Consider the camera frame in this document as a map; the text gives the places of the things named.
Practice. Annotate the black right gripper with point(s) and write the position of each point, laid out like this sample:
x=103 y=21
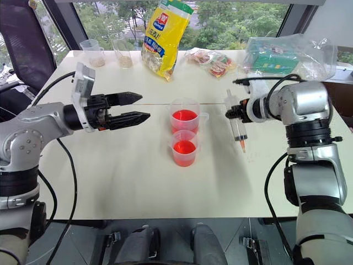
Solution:
x=242 y=112

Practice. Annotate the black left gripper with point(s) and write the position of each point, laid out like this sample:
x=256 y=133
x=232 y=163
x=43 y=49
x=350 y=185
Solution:
x=96 y=110

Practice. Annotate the clear plastic syringe orange tip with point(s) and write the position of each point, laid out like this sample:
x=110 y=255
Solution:
x=239 y=129

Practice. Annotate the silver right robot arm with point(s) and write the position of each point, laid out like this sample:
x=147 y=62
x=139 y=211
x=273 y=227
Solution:
x=303 y=102

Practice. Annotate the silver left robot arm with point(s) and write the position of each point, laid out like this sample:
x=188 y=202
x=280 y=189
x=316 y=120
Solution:
x=30 y=124

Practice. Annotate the large clear cup red liquid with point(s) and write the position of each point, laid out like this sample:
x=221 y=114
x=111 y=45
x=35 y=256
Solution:
x=184 y=116

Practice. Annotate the small clear cup red liquid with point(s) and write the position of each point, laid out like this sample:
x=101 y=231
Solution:
x=184 y=150

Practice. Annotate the clear measuring cup with grains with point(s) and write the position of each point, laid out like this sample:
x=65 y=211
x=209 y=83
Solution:
x=95 y=55

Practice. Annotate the red snack packet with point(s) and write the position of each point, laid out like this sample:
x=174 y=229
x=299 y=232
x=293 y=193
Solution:
x=222 y=67

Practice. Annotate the tall clear glass with grains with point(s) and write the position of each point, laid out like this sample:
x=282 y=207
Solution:
x=124 y=56

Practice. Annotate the clear snack packet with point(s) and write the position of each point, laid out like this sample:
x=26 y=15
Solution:
x=200 y=56

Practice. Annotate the green box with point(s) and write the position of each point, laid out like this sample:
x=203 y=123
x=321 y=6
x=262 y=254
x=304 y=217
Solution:
x=275 y=59

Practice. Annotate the yellow oatmeal bag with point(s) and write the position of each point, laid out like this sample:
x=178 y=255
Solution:
x=165 y=36

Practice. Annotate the large clear plastic bag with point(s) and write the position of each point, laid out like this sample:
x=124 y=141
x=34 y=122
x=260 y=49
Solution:
x=311 y=55

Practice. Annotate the black window pillar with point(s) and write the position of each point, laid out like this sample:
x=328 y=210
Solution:
x=66 y=25
x=296 y=16

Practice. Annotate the brown wooden desk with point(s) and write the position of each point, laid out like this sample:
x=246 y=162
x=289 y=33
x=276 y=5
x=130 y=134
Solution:
x=340 y=99

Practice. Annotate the black mesh office chair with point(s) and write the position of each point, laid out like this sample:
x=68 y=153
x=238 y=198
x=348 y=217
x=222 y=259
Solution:
x=24 y=36

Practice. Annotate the dark grey rounded shape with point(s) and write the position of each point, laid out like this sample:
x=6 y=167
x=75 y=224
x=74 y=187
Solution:
x=139 y=244
x=207 y=244

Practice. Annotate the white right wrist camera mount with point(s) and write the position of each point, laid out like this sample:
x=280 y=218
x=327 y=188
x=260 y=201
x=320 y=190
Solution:
x=255 y=89

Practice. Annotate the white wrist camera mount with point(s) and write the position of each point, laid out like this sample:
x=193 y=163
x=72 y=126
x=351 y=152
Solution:
x=82 y=82
x=255 y=89

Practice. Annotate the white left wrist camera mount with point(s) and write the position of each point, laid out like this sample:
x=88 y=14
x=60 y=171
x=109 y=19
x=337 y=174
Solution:
x=82 y=82

